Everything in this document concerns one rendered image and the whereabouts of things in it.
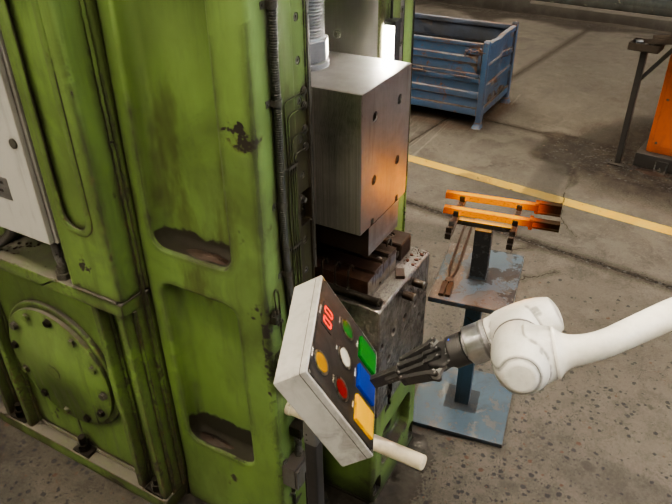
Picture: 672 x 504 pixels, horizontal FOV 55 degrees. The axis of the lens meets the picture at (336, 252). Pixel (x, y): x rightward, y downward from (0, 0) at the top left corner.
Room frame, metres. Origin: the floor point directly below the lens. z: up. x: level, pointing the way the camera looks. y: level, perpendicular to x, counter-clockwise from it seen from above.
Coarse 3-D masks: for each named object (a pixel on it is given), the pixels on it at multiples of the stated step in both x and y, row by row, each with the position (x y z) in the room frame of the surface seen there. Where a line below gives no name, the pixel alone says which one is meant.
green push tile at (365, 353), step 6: (360, 336) 1.26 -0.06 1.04; (360, 342) 1.23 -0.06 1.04; (366, 342) 1.25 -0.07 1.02; (360, 348) 1.21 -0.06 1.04; (366, 348) 1.23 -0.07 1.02; (360, 354) 1.19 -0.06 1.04; (366, 354) 1.21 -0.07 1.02; (372, 354) 1.24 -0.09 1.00; (366, 360) 1.19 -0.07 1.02; (372, 360) 1.22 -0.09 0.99; (366, 366) 1.18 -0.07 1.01; (372, 366) 1.20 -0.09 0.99; (372, 372) 1.18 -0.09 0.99
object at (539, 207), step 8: (448, 192) 2.20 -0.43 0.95; (456, 192) 2.20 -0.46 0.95; (464, 192) 2.20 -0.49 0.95; (472, 200) 2.16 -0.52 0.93; (480, 200) 2.15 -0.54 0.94; (488, 200) 2.14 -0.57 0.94; (496, 200) 2.13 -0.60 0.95; (504, 200) 2.13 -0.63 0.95; (512, 200) 2.13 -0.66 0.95; (520, 200) 2.13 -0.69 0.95; (536, 200) 2.12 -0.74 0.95; (528, 208) 2.09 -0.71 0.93; (536, 208) 2.08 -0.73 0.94; (544, 208) 2.08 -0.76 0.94; (552, 208) 2.07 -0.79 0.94; (560, 208) 2.07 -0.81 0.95
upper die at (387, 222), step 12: (396, 204) 1.73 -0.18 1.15; (384, 216) 1.66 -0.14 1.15; (396, 216) 1.74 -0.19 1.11; (324, 228) 1.64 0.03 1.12; (372, 228) 1.59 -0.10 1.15; (384, 228) 1.66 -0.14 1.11; (324, 240) 1.64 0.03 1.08; (336, 240) 1.62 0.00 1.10; (348, 240) 1.60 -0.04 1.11; (360, 240) 1.59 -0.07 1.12; (372, 240) 1.59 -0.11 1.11; (360, 252) 1.59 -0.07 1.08
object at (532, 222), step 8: (448, 208) 2.08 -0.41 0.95; (456, 208) 2.07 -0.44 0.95; (464, 208) 2.07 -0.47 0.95; (472, 208) 2.07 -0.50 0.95; (472, 216) 2.04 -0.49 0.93; (480, 216) 2.03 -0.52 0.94; (488, 216) 2.02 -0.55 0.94; (496, 216) 2.01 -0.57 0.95; (504, 216) 2.01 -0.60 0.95; (512, 216) 2.01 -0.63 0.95; (520, 216) 2.01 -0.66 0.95; (520, 224) 1.98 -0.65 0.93; (528, 224) 1.97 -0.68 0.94; (536, 224) 1.97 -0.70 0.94; (544, 224) 1.96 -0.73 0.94; (552, 224) 1.95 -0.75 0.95
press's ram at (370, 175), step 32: (352, 64) 1.78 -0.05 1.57; (384, 64) 1.78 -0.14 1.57; (320, 96) 1.59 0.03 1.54; (352, 96) 1.54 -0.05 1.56; (384, 96) 1.64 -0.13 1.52; (320, 128) 1.59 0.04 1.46; (352, 128) 1.54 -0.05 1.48; (384, 128) 1.64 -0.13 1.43; (320, 160) 1.59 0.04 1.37; (352, 160) 1.54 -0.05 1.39; (384, 160) 1.65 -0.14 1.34; (320, 192) 1.59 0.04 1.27; (352, 192) 1.54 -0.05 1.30; (384, 192) 1.66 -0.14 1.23; (320, 224) 1.59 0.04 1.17; (352, 224) 1.54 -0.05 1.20
